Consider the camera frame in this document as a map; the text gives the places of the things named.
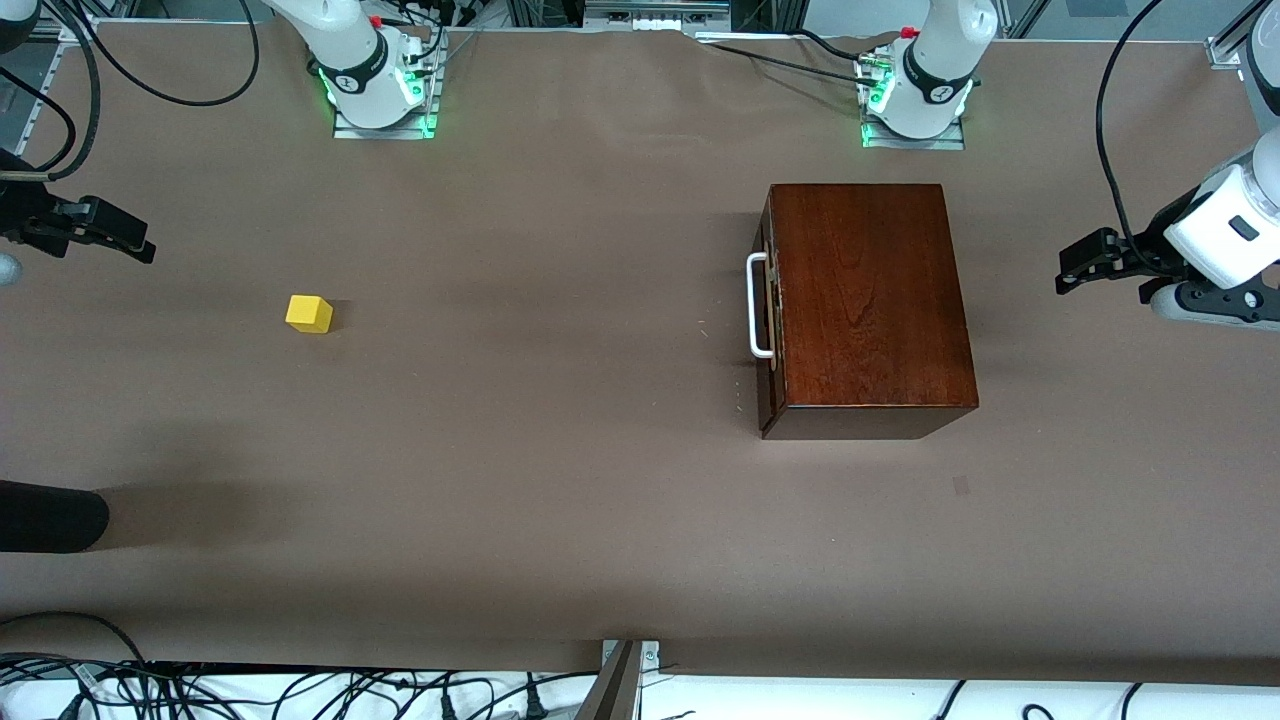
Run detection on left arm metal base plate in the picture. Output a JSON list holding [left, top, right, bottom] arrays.
[[862, 115, 966, 151]]

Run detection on arching black floor cable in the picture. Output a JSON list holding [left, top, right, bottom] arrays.
[[0, 612, 151, 669]]

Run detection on wooden drawer with white handle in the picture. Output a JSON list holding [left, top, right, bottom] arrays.
[[746, 192, 787, 406]]

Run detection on aluminium table edge rail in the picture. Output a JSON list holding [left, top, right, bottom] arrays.
[[20, 15, 101, 161]]

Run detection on long black right arm cable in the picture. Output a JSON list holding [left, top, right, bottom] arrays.
[[75, 0, 261, 107]]

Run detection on grey power strip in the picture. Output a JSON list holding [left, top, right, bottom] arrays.
[[585, 0, 731, 26]]

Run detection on black cable to arm base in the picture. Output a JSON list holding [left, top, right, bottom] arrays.
[[700, 30, 871, 86]]

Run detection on yellow block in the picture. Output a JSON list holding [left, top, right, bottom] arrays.
[[285, 294, 333, 335]]

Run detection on black cylindrical object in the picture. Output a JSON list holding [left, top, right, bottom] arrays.
[[0, 480, 109, 554]]

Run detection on tangled black cable bundle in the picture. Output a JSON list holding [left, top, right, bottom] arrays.
[[0, 650, 601, 720]]

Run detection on aluminium frame corner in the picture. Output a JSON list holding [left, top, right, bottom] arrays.
[[1205, 20, 1251, 69]]

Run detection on dark brown wooden cabinet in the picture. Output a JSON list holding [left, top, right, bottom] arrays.
[[753, 183, 979, 441]]

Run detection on metal table clamp bracket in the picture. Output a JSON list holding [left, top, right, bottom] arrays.
[[578, 640, 661, 720]]

